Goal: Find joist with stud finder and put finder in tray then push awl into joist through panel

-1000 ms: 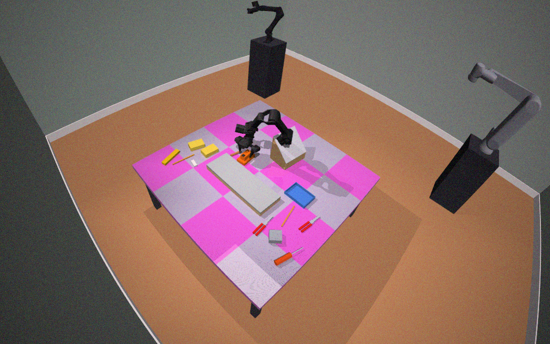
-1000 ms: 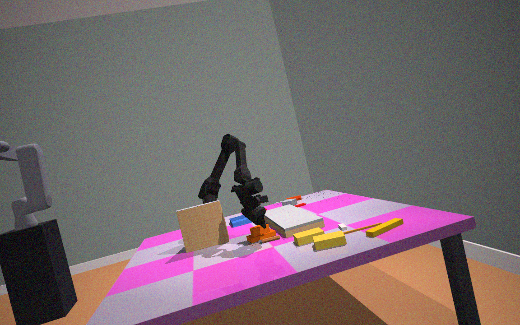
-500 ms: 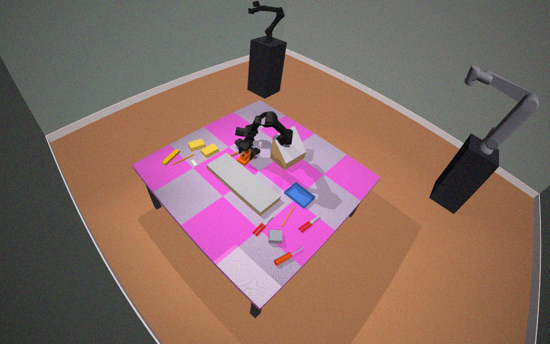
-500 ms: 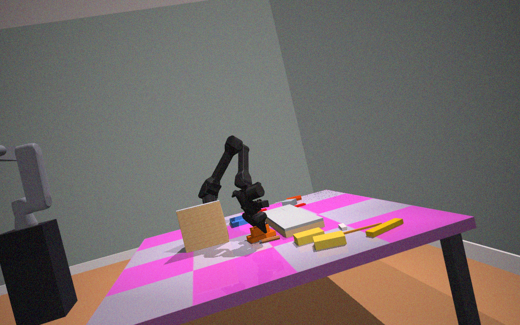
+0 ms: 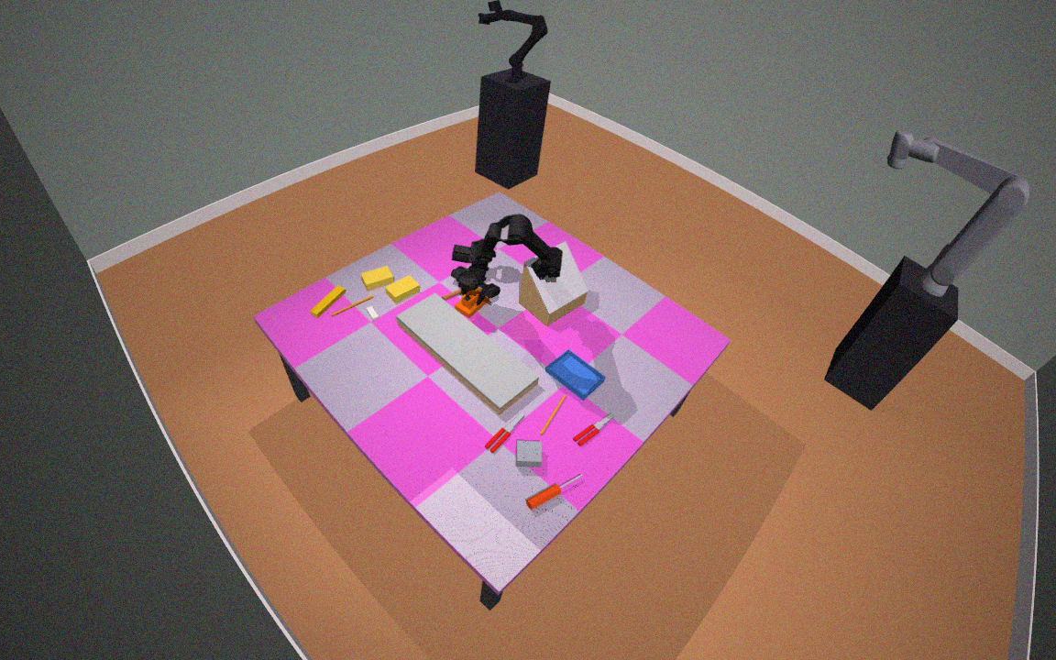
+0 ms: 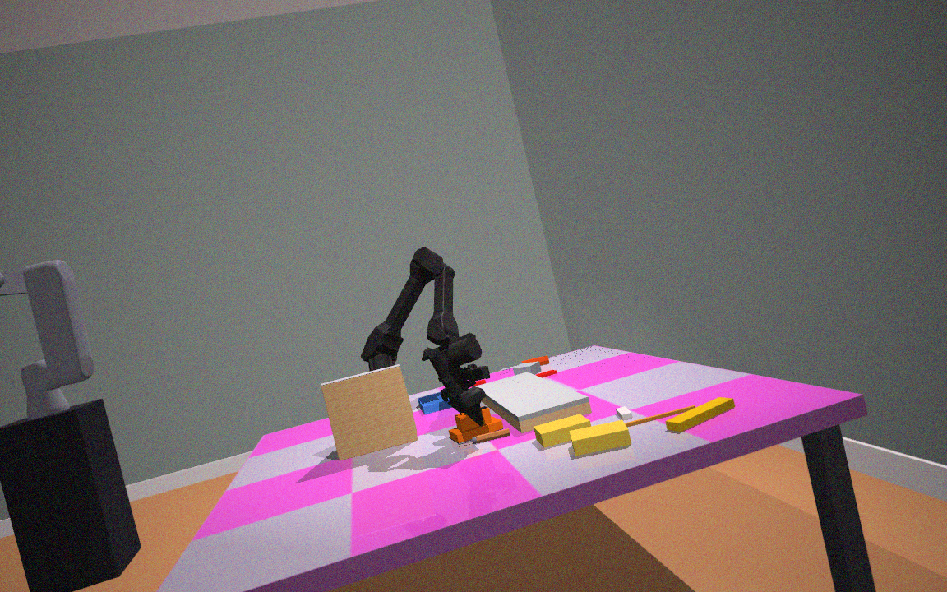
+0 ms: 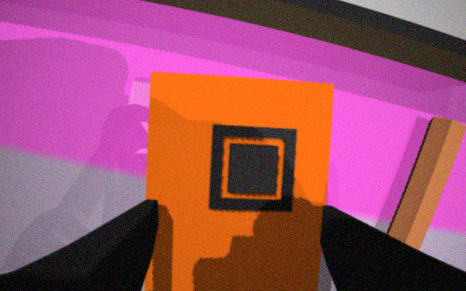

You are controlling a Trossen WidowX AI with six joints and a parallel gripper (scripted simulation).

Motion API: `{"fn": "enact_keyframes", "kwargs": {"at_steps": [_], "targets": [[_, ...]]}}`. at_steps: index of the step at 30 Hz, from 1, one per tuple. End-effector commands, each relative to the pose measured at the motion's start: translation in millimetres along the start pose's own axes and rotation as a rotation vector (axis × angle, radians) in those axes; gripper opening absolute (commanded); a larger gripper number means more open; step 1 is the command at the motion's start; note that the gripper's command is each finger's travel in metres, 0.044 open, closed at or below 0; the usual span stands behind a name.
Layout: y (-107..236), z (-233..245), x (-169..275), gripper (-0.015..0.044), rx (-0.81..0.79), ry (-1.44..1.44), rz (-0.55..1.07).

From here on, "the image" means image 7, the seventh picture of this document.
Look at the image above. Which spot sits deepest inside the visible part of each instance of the orange rectangular block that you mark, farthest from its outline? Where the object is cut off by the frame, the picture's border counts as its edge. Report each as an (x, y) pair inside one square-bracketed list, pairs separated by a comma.
[(239, 167)]

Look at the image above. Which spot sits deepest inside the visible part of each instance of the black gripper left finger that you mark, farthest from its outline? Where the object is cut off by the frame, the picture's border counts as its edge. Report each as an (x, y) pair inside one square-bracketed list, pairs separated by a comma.
[(114, 257)]

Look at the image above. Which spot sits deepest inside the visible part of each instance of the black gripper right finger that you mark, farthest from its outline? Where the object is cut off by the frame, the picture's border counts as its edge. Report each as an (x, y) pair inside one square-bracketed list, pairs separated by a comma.
[(362, 258)]

